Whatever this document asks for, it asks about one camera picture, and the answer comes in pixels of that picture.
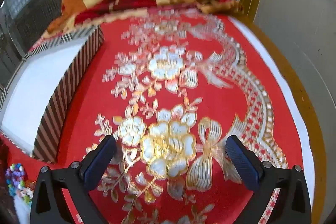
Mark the white table underlay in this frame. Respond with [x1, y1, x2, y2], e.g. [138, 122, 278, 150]
[228, 16, 315, 224]

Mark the striped box with white inside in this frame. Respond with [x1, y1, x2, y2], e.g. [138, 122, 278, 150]
[0, 25, 104, 164]

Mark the star bead bracelet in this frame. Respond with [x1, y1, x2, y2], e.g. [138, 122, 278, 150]
[9, 179, 36, 205]

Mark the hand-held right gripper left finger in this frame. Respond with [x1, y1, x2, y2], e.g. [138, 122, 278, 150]
[30, 135, 117, 224]

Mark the red floral tablecloth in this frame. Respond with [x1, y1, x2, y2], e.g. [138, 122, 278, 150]
[0, 7, 315, 224]

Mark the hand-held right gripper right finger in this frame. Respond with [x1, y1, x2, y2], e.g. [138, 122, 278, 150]
[225, 135, 313, 224]

